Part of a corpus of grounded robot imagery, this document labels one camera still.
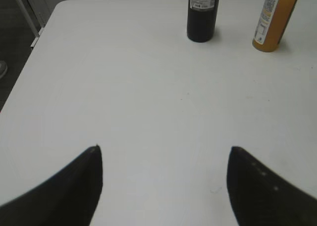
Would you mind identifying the orange juice bottle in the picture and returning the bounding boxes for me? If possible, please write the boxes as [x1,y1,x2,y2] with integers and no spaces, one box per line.
[252,0,297,53]

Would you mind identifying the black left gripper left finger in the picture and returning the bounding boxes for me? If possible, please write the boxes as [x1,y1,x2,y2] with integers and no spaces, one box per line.
[0,145,103,226]

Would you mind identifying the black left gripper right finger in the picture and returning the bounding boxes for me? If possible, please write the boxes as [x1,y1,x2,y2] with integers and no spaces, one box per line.
[226,146,317,226]

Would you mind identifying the dark red wine bottle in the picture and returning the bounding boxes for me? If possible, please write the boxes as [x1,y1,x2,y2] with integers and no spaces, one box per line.
[187,0,219,43]

